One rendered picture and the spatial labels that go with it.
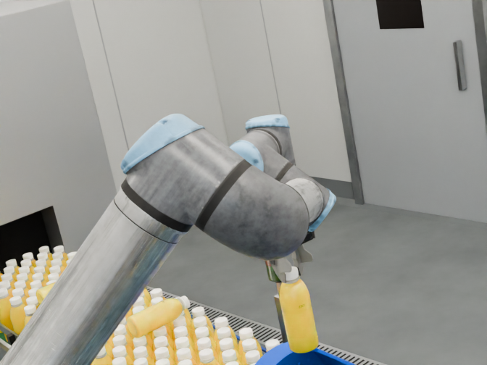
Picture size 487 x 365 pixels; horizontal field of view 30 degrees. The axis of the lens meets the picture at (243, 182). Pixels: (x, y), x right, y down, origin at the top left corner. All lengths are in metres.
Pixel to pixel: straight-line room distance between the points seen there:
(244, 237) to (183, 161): 0.13
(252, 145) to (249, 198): 0.58
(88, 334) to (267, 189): 0.32
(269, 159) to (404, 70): 4.17
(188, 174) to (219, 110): 6.20
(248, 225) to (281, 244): 0.07
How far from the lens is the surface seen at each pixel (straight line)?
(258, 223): 1.22
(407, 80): 5.93
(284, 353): 2.19
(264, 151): 1.80
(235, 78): 7.18
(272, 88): 6.89
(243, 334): 2.62
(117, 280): 1.27
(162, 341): 2.69
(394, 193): 6.32
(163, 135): 1.23
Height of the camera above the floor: 2.28
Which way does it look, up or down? 18 degrees down
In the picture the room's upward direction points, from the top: 11 degrees counter-clockwise
